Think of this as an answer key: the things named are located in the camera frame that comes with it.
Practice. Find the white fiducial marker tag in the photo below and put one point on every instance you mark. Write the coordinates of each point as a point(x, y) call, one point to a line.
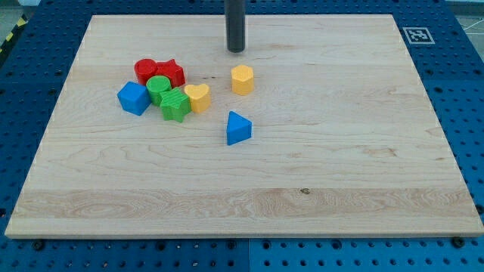
point(418, 36)

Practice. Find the yellow hexagon block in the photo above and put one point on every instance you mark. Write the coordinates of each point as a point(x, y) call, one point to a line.
point(242, 80)

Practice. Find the blue cube block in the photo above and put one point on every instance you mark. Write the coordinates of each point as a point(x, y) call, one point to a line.
point(134, 98)

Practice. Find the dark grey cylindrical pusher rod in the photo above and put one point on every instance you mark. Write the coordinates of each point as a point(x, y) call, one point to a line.
point(235, 25)

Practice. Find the red star block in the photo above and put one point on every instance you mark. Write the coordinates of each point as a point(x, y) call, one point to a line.
point(172, 71)

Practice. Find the blue triangle block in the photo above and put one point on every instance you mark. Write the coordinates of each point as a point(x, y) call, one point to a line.
point(238, 128)

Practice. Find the yellow heart block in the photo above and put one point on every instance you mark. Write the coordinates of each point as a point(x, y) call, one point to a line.
point(199, 96)

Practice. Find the light wooden board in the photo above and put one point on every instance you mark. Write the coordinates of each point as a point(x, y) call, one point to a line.
point(345, 141)

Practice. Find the green cylinder block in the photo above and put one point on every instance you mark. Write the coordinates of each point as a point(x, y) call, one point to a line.
point(156, 85)

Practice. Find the green star block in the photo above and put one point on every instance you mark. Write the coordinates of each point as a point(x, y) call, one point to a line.
point(175, 105)

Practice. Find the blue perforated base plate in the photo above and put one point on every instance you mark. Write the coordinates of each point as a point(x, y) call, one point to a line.
point(43, 49)

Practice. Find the red cylinder block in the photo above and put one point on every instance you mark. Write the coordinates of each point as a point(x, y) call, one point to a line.
point(145, 69)

